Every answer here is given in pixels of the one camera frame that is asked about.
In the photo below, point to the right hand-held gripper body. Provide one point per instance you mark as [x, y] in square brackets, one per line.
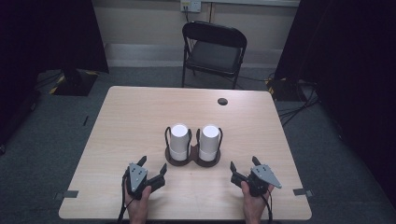
[263, 177]

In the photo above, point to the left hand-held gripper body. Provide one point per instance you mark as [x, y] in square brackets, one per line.
[137, 179]

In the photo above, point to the stack of white paper cups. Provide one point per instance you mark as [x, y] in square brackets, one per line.
[209, 143]
[179, 143]

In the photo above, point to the dark double cup holder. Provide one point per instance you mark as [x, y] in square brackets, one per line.
[193, 157]

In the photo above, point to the person's left hand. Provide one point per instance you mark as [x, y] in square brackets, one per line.
[139, 205]

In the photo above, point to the person's right hand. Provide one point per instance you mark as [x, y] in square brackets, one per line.
[253, 203]

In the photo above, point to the grey tape strip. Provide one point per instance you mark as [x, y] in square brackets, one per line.
[69, 194]
[302, 192]

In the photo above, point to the black table grommet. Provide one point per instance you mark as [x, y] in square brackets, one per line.
[222, 101]

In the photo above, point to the small black floor stick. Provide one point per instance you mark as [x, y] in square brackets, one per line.
[85, 120]

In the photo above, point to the black folding chair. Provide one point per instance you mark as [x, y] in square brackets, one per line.
[213, 56]

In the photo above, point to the dark curtain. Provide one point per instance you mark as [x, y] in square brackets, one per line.
[351, 62]
[46, 37]

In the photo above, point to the black stand base plate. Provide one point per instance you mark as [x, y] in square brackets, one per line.
[76, 84]
[285, 90]

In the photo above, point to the white wall socket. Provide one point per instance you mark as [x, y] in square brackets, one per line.
[190, 5]

